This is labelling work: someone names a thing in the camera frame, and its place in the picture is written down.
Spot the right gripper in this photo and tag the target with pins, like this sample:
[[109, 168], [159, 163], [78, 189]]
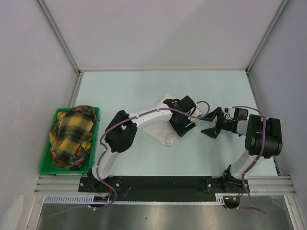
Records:
[[213, 132]]

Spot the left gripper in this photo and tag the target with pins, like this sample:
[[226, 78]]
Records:
[[181, 129]]

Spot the white long sleeve shirt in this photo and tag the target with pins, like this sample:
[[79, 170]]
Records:
[[162, 132]]

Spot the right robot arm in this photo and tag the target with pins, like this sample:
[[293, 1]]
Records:
[[263, 140]]

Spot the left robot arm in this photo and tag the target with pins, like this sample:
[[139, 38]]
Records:
[[120, 133]]

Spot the yellow plaid shirt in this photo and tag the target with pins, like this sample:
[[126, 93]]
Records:
[[71, 137]]

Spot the green plastic bin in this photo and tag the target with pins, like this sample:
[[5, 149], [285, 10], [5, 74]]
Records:
[[49, 168]]

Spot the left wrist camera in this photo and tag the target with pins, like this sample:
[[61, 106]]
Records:
[[196, 113]]

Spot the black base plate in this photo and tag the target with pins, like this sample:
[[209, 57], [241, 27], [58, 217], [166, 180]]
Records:
[[172, 188]]

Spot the white cable duct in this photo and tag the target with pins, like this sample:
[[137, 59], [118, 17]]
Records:
[[98, 200]]

